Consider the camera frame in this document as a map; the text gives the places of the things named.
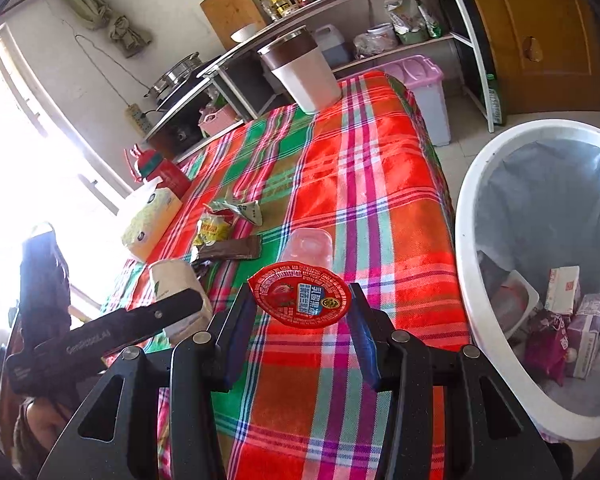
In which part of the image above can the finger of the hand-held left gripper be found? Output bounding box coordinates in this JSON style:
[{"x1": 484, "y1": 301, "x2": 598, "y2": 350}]
[{"x1": 105, "y1": 289, "x2": 204, "y2": 356}]

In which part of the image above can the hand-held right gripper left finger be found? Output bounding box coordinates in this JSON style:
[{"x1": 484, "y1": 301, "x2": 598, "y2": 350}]
[{"x1": 37, "y1": 283, "x2": 259, "y2": 480}]

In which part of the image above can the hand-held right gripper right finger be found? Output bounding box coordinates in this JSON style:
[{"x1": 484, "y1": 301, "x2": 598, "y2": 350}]
[{"x1": 348, "y1": 283, "x2": 563, "y2": 480}]

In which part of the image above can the red lid jelly cup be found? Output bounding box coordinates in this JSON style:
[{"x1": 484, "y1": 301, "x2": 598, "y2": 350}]
[{"x1": 248, "y1": 227, "x2": 354, "y2": 329}]

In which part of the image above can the brown snack wrapper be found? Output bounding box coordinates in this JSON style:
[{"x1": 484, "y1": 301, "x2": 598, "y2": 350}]
[{"x1": 190, "y1": 236, "x2": 262, "y2": 263}]

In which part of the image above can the yellow snack wrapper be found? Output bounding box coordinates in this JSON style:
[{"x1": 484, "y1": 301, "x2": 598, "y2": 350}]
[{"x1": 192, "y1": 212, "x2": 236, "y2": 247}]

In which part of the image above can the white waste bin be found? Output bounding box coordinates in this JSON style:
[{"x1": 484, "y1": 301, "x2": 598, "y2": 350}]
[{"x1": 455, "y1": 119, "x2": 600, "y2": 443}]

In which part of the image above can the maroon snack wrapper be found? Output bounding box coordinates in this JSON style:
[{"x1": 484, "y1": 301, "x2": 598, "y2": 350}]
[{"x1": 525, "y1": 310, "x2": 571, "y2": 386}]

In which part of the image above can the red white milk carton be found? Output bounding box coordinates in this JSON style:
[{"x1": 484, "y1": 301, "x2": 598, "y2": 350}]
[{"x1": 545, "y1": 266, "x2": 581, "y2": 313}]

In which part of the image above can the purple milk carton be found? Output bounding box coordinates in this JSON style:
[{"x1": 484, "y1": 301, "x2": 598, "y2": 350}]
[{"x1": 565, "y1": 292, "x2": 600, "y2": 381}]

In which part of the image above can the clear bin liner bag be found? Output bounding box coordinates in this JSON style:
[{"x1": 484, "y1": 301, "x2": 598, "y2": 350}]
[{"x1": 475, "y1": 140, "x2": 600, "y2": 418}]

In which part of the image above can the person's left hand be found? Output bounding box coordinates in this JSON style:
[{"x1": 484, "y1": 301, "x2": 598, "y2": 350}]
[{"x1": 12, "y1": 395, "x2": 78, "y2": 466}]

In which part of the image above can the yellow white tissue pack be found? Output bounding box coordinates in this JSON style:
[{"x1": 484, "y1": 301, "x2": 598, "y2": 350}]
[{"x1": 120, "y1": 187, "x2": 183, "y2": 263}]

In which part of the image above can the red green antler bottle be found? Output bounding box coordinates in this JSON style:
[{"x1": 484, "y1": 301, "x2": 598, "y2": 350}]
[{"x1": 122, "y1": 142, "x2": 193, "y2": 201}]

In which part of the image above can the red green plaid tablecloth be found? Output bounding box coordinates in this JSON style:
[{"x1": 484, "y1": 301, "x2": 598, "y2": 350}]
[{"x1": 100, "y1": 70, "x2": 473, "y2": 480}]

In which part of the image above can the dark small appliance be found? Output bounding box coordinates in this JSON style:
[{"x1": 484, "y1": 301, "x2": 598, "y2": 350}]
[{"x1": 155, "y1": 115, "x2": 206, "y2": 156}]

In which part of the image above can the beige power strip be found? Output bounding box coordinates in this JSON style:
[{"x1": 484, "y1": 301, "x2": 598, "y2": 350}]
[{"x1": 125, "y1": 104, "x2": 151, "y2": 136}]

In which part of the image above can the pink plastic basket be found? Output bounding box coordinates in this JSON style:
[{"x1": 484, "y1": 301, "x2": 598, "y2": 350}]
[{"x1": 198, "y1": 107, "x2": 243, "y2": 136}]

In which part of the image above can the low white metal shelf rack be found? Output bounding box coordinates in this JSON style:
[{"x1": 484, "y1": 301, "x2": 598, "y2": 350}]
[{"x1": 142, "y1": 62, "x2": 246, "y2": 161}]

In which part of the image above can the black induction cooker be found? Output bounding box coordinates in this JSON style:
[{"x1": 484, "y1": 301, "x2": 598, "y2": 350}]
[{"x1": 152, "y1": 72, "x2": 216, "y2": 111}]

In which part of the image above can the window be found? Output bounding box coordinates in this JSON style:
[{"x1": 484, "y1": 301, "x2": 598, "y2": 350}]
[{"x1": 0, "y1": 25, "x2": 136, "y2": 321}]

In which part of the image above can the storage bin pink lid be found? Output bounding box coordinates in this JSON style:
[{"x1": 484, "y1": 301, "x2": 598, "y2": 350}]
[{"x1": 380, "y1": 55, "x2": 452, "y2": 147}]

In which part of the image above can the steel steamer pot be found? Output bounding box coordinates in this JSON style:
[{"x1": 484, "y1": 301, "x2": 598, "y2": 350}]
[{"x1": 150, "y1": 52, "x2": 203, "y2": 96}]

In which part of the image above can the white jug brown lid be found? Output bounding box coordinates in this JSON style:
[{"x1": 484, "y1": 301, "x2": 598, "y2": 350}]
[{"x1": 257, "y1": 25, "x2": 342, "y2": 116}]

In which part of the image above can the green plastic bottle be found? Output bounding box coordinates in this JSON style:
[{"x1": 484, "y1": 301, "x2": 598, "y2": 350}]
[{"x1": 485, "y1": 74, "x2": 508, "y2": 127}]

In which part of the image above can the beige knotted hanging cloth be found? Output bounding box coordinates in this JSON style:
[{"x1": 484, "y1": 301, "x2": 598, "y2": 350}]
[{"x1": 55, "y1": 0, "x2": 153, "y2": 58}]

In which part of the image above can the white ceramic bowl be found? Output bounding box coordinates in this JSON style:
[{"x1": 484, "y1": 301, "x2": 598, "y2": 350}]
[{"x1": 230, "y1": 22, "x2": 261, "y2": 43}]

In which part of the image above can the blue white oil jug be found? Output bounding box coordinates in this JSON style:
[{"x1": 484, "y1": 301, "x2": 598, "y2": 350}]
[{"x1": 312, "y1": 25, "x2": 353, "y2": 68}]

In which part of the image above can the crumpled clear plastic bag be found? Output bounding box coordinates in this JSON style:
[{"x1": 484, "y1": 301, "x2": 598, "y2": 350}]
[{"x1": 352, "y1": 32, "x2": 376, "y2": 58}]

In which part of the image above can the white round tub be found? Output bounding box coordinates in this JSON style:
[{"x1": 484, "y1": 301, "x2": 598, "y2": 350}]
[{"x1": 367, "y1": 25, "x2": 398, "y2": 51}]

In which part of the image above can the wooden cutting board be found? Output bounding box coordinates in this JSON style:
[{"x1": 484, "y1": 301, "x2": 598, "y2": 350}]
[{"x1": 200, "y1": 0, "x2": 268, "y2": 51}]

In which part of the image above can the green white pouch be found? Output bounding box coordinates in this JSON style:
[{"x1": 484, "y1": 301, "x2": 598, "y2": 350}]
[{"x1": 417, "y1": 0, "x2": 443, "y2": 39}]

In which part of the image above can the white printed plastic bag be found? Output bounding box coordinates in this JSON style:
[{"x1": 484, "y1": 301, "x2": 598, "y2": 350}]
[{"x1": 385, "y1": 0, "x2": 426, "y2": 36}]

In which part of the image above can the wooden door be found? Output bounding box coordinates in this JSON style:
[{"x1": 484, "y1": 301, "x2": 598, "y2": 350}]
[{"x1": 462, "y1": 0, "x2": 600, "y2": 116}]

